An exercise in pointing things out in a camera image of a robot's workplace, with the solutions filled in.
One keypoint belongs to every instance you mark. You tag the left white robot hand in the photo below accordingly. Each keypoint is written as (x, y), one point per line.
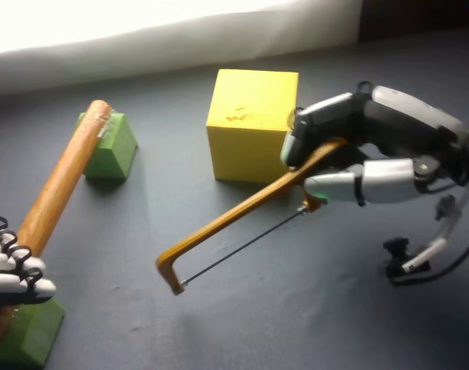
(7, 270)

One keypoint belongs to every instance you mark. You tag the round wooden dowel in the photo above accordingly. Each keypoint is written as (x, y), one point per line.
(61, 177)

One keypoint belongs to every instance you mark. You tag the green wooden support block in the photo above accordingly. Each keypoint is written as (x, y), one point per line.
(38, 331)
(117, 158)

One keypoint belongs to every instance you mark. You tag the white backdrop sheet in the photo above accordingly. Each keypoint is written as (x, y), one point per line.
(142, 31)

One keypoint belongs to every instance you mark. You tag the yellow wooden block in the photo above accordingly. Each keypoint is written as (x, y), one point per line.
(250, 104)

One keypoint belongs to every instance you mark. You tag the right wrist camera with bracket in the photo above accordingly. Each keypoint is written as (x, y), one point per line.
(396, 254)

